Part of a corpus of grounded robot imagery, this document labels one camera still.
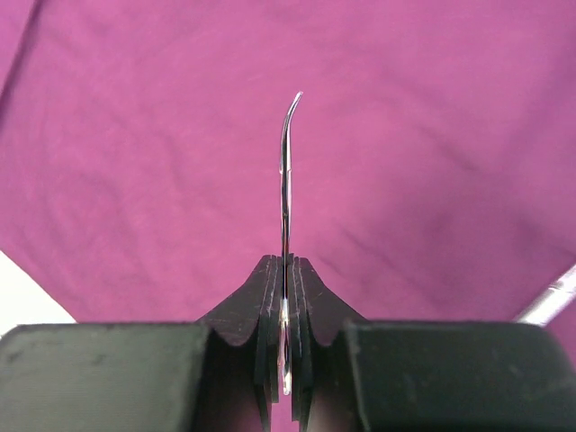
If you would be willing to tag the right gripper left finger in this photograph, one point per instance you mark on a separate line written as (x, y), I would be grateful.
(214, 374)

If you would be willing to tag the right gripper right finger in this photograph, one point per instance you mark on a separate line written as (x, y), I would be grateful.
(350, 373)

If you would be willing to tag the steel forceps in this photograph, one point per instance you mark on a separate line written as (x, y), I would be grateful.
(285, 171)

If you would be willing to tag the purple cloth wrap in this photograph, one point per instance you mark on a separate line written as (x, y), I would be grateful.
(433, 150)

